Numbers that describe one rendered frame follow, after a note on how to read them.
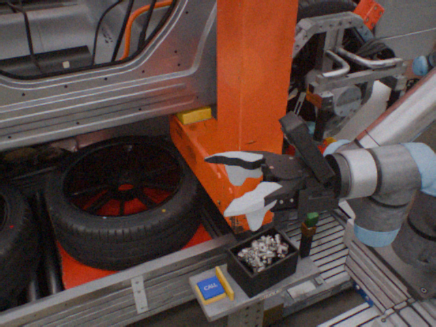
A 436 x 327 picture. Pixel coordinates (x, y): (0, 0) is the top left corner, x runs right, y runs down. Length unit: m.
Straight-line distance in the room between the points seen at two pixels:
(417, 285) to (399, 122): 0.44
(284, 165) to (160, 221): 1.03
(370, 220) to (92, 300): 1.13
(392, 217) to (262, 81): 0.60
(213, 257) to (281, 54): 0.86
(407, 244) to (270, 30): 0.63
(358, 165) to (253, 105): 0.61
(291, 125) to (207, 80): 1.17
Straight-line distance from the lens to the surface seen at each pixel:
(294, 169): 0.62
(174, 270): 1.65
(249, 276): 1.34
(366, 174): 0.65
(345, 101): 1.67
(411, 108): 0.82
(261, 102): 1.22
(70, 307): 1.63
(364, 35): 1.81
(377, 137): 0.82
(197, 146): 1.66
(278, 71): 1.20
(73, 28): 2.35
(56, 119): 1.63
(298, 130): 0.58
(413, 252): 1.11
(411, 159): 0.69
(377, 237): 0.77
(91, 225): 1.64
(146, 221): 1.60
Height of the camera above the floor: 1.62
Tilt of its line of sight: 38 degrees down
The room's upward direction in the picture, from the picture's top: straight up
